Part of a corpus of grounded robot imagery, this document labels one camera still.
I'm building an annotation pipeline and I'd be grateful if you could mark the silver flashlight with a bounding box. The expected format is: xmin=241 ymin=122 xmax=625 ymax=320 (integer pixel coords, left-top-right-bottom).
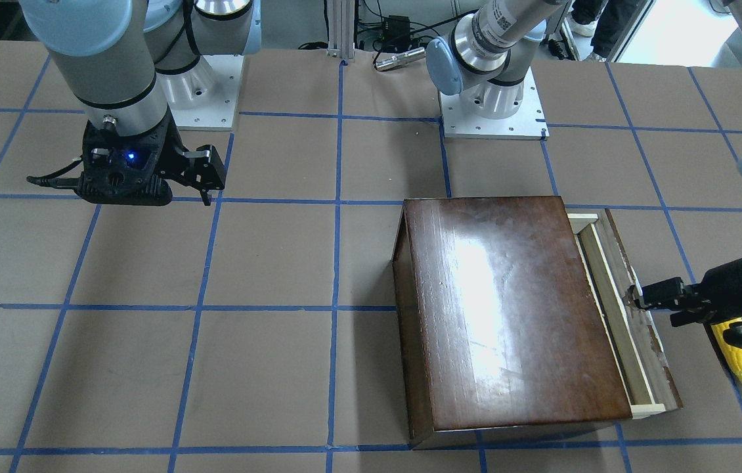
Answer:
xmin=373 ymin=46 xmax=426 ymax=72

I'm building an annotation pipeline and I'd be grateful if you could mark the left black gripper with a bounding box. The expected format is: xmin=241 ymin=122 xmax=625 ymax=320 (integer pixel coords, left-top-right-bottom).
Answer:
xmin=631 ymin=258 xmax=742 ymax=327

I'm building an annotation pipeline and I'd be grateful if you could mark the aluminium frame post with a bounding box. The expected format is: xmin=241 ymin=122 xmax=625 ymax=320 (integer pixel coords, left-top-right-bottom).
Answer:
xmin=324 ymin=0 xmax=358 ymax=65

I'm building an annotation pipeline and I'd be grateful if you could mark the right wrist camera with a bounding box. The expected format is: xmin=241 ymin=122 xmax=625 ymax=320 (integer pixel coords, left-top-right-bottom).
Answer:
xmin=76 ymin=131 xmax=173 ymax=206

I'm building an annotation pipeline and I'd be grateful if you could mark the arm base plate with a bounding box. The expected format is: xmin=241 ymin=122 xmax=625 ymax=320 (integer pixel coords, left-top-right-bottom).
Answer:
xmin=438 ymin=67 xmax=550 ymax=141
xmin=158 ymin=56 xmax=245 ymax=131

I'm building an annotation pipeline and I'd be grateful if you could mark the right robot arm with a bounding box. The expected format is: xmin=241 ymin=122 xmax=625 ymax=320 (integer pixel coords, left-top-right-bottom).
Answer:
xmin=20 ymin=1 xmax=262 ymax=206

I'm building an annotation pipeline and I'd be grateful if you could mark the wooden drawer with white handle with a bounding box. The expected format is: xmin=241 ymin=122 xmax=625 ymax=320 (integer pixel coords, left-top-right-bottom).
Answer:
xmin=568 ymin=210 xmax=683 ymax=420

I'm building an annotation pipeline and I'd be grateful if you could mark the yellow corn cob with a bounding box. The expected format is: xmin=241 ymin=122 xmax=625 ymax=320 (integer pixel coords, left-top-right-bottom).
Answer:
xmin=710 ymin=317 xmax=742 ymax=386

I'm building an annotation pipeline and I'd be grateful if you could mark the black power adapter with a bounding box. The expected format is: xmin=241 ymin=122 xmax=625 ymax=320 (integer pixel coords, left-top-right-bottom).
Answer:
xmin=381 ymin=15 xmax=411 ymax=43

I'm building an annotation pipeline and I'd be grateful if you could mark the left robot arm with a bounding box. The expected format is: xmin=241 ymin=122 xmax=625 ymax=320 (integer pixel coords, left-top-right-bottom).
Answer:
xmin=426 ymin=1 xmax=742 ymax=330

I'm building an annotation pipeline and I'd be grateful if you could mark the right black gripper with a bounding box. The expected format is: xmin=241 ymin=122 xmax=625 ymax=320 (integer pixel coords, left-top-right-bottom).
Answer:
xmin=76 ymin=108 xmax=227 ymax=207

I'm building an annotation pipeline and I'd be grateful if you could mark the dark wooden drawer cabinet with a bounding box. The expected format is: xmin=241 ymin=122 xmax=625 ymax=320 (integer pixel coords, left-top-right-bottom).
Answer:
xmin=391 ymin=196 xmax=632 ymax=449

